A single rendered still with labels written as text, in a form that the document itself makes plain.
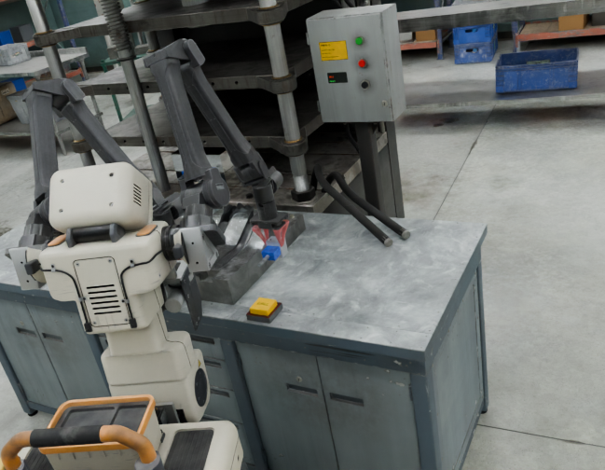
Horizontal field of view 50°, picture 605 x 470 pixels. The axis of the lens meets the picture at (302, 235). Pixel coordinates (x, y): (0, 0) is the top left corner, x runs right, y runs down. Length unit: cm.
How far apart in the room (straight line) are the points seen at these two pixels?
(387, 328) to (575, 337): 143
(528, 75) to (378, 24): 315
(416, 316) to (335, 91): 105
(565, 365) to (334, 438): 115
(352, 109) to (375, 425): 117
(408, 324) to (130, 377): 75
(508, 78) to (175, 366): 422
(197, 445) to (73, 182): 67
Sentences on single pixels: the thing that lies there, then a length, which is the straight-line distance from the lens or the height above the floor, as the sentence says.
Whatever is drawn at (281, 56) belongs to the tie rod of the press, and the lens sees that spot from 244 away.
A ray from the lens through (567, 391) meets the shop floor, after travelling 279.
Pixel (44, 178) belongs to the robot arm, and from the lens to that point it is 182.
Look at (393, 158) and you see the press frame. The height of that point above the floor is 62.
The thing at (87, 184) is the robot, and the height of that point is 136.
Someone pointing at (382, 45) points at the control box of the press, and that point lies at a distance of 239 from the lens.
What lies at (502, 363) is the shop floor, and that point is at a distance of 290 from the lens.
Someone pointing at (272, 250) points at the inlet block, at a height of 95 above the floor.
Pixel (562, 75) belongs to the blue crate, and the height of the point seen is 37.
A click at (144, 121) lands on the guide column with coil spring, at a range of 295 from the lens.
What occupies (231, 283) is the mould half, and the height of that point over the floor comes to 87.
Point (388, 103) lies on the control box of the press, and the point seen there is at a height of 115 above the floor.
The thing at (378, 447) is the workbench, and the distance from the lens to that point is 209.
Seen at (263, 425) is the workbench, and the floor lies 31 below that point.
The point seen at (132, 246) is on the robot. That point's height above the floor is 123.
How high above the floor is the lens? 184
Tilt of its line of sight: 27 degrees down
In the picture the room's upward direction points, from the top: 11 degrees counter-clockwise
